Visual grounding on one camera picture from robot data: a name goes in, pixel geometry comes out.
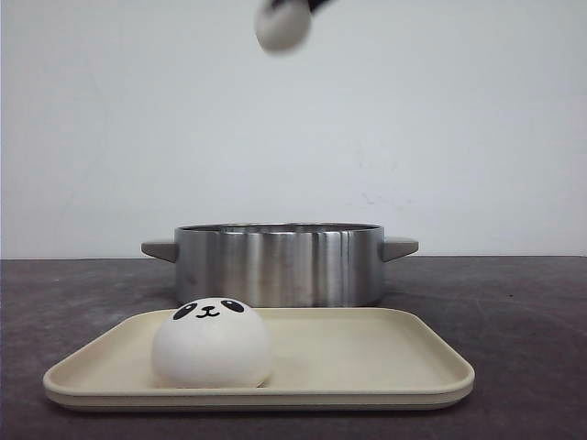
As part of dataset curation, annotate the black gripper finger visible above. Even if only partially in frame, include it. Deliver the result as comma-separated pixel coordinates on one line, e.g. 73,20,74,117
307,0,332,12
269,0,293,10

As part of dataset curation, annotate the cream rectangular tray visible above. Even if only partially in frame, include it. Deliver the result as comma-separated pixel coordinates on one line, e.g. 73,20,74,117
42,307,475,413

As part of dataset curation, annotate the white panda bun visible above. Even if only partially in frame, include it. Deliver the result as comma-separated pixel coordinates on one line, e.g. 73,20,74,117
151,297,272,389
254,1,312,52

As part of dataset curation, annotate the stainless steel steamer pot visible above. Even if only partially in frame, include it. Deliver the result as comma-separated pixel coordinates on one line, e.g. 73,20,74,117
141,223,419,307

